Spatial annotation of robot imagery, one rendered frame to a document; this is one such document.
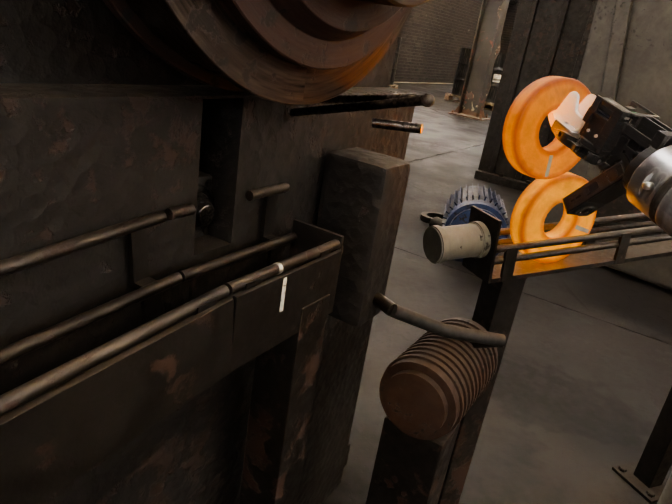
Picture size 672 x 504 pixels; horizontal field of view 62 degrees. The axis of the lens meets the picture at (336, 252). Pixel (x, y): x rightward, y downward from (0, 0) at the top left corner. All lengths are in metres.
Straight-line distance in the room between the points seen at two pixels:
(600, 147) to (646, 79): 2.32
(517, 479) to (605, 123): 0.97
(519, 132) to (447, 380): 0.38
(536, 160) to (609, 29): 2.34
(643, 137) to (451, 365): 0.39
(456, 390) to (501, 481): 0.72
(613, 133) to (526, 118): 0.13
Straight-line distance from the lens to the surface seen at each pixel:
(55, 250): 0.50
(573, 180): 1.00
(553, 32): 4.69
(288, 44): 0.49
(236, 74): 0.47
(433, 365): 0.83
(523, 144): 0.91
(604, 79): 3.19
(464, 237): 0.89
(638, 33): 3.20
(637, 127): 0.85
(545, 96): 0.92
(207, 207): 0.64
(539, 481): 1.58
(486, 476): 1.53
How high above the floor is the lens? 0.95
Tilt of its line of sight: 21 degrees down
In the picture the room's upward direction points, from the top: 9 degrees clockwise
